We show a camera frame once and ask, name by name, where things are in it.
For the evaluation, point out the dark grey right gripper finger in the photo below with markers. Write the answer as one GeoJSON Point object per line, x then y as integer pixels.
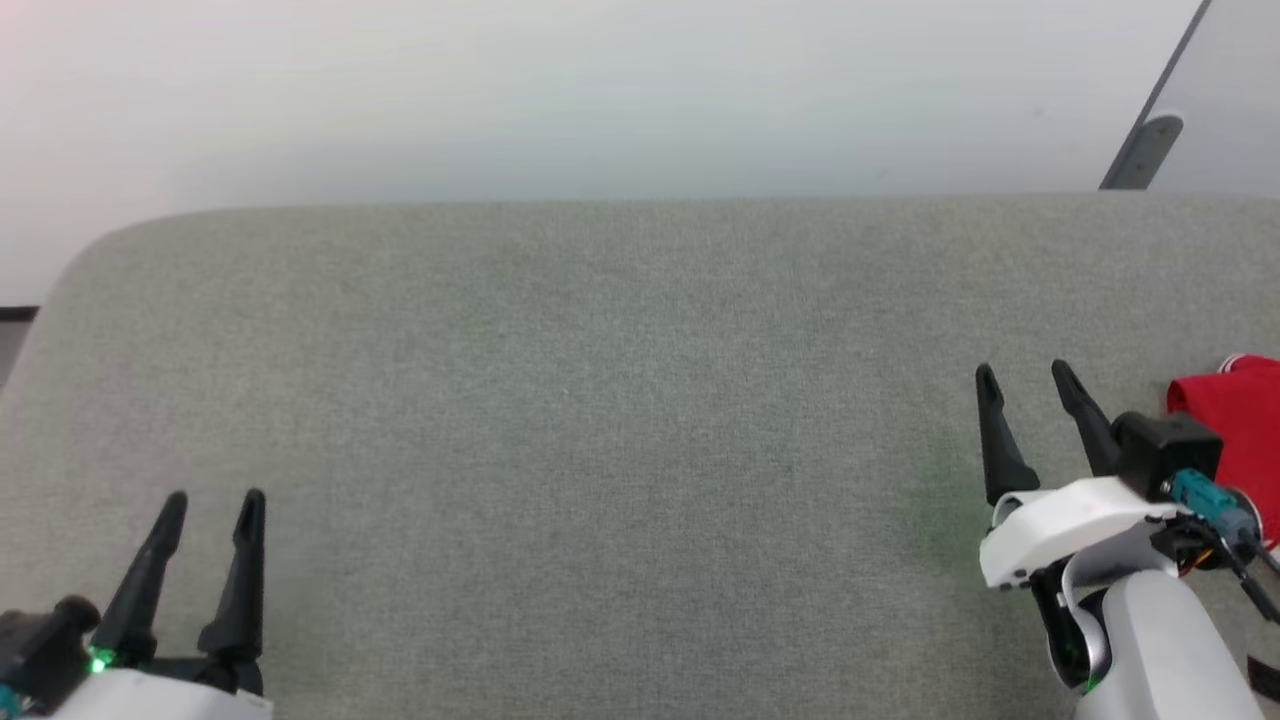
{"type": "Point", "coordinates": [1005, 460]}
{"type": "Point", "coordinates": [1095, 440]}

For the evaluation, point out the grey panel with dark edge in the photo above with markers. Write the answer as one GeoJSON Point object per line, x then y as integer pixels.
{"type": "Point", "coordinates": [1230, 90]}

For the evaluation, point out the teal left camera connector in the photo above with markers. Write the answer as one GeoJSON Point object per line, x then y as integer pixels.
{"type": "Point", "coordinates": [6, 700]}

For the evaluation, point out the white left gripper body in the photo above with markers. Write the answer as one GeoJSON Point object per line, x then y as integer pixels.
{"type": "Point", "coordinates": [170, 695]}

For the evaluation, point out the red and white sports jersey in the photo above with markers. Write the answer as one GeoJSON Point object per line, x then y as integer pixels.
{"type": "Point", "coordinates": [1240, 430]}

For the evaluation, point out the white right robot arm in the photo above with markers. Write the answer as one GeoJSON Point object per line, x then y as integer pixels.
{"type": "Point", "coordinates": [1160, 650]}

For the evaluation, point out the teal right camera connector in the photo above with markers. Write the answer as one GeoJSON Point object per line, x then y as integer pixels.
{"type": "Point", "coordinates": [1200, 495]}

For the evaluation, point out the teal camera connector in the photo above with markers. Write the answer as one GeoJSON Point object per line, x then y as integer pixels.
{"type": "Point", "coordinates": [1200, 495]}
{"type": "Point", "coordinates": [6, 700]}

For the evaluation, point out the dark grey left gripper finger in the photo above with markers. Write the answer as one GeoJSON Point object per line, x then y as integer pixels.
{"type": "Point", "coordinates": [240, 610]}
{"type": "Point", "coordinates": [140, 600]}

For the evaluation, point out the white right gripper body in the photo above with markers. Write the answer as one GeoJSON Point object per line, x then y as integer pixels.
{"type": "Point", "coordinates": [1060, 520]}

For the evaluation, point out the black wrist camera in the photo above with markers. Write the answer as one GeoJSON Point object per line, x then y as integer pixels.
{"type": "Point", "coordinates": [1165, 445]}
{"type": "Point", "coordinates": [45, 650]}

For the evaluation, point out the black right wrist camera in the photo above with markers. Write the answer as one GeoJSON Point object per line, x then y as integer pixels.
{"type": "Point", "coordinates": [1165, 445]}

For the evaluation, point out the black rectangular frame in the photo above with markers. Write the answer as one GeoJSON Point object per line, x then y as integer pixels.
{"type": "Point", "coordinates": [15, 313]}

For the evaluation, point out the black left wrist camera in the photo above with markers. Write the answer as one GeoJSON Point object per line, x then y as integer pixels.
{"type": "Point", "coordinates": [45, 650]}

